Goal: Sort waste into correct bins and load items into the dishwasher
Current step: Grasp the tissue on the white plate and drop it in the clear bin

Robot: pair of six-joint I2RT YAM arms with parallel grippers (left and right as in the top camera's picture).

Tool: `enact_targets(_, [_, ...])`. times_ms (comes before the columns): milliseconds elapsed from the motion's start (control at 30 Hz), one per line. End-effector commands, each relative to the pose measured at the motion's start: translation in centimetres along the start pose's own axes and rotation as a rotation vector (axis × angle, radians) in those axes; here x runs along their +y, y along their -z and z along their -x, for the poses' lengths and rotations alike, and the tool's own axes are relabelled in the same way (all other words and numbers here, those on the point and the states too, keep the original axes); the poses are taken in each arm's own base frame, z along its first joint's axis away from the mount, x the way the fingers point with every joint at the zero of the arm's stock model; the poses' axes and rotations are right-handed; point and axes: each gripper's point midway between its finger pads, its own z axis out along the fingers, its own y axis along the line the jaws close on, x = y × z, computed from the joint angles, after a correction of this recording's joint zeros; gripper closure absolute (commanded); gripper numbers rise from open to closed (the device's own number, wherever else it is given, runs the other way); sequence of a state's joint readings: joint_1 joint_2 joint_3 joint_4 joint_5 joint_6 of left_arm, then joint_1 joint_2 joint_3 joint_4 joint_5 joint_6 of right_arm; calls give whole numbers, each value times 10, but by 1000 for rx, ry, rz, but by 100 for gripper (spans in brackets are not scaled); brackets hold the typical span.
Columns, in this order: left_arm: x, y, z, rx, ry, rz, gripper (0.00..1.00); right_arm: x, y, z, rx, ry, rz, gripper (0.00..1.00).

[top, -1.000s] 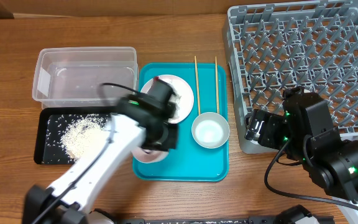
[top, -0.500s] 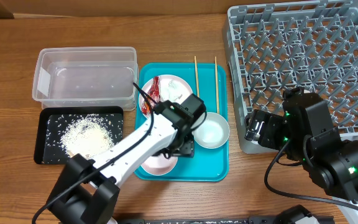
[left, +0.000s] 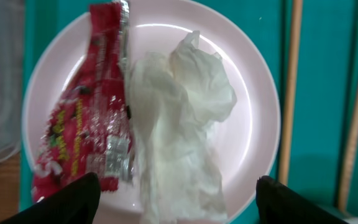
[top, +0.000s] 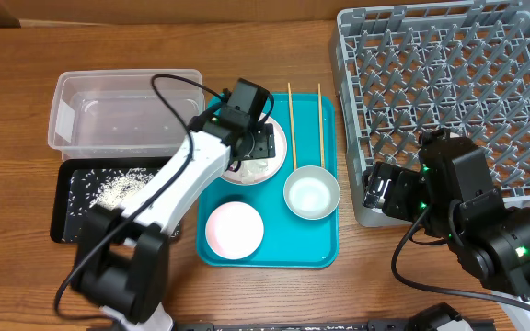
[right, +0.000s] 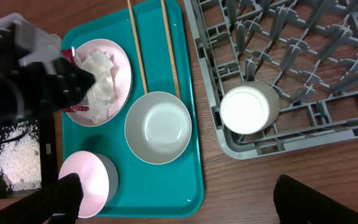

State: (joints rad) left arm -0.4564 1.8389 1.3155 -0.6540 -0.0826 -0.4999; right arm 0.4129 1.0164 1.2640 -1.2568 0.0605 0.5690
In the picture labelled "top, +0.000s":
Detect rice leftovers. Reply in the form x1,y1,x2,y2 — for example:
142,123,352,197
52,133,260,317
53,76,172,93
67,167,158,218

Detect white tissue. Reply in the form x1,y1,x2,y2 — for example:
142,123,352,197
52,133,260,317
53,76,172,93
239,159,269,183

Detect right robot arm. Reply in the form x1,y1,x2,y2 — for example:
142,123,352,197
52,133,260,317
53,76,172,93
363,129,530,330

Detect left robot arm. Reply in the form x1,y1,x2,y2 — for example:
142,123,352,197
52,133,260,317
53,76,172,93
53,78,275,330

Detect grey dishwasher rack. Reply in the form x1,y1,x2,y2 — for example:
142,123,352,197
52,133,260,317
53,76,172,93
329,1,530,227

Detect large pink plate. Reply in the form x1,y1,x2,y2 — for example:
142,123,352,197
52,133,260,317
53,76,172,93
221,118,287,186

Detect teal plastic serving tray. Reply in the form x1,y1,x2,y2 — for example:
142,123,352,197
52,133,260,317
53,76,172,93
196,93,339,268

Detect left wooden chopstick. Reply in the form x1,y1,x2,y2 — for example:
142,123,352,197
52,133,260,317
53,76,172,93
287,82,298,170

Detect wooden chopstick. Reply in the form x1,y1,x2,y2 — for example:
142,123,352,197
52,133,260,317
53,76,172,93
287,82,298,170
317,83,326,168

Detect grey bowl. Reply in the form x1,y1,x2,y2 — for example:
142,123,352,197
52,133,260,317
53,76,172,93
283,165,340,221

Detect right wooden chopstick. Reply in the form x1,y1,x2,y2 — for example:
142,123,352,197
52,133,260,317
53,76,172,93
317,83,326,168

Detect clear plastic bin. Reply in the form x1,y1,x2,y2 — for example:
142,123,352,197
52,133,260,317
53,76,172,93
48,69,202,160

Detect black tray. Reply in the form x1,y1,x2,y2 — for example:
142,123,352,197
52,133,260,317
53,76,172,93
50,157,168,243

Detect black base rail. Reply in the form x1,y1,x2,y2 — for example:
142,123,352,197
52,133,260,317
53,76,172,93
85,320,496,331

